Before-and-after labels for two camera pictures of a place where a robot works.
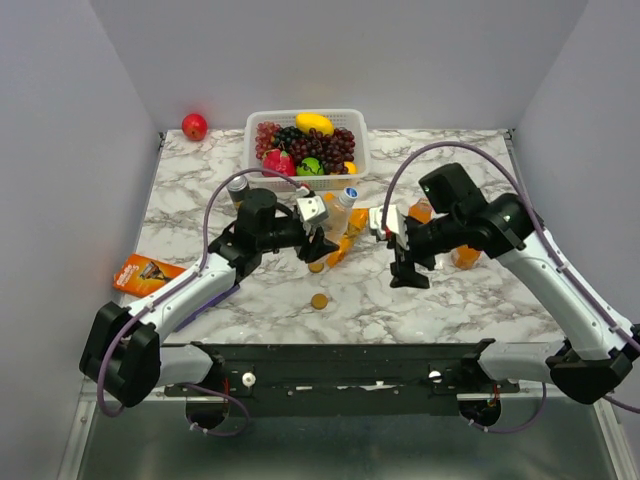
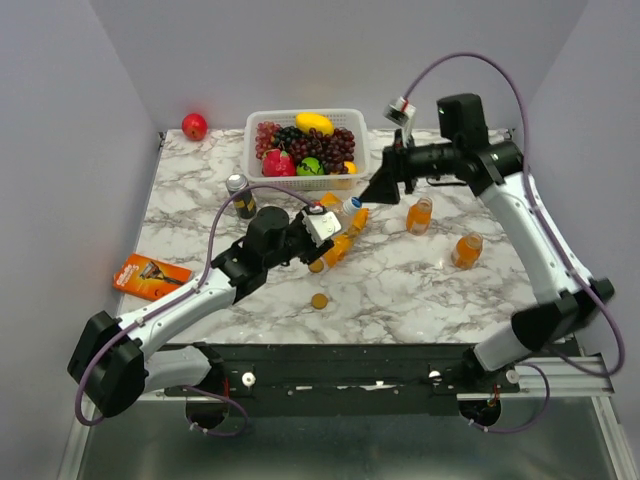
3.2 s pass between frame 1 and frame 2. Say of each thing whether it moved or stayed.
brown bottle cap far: stayed
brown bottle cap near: stayed
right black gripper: moved
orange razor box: stayed
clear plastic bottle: moved
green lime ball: stayed
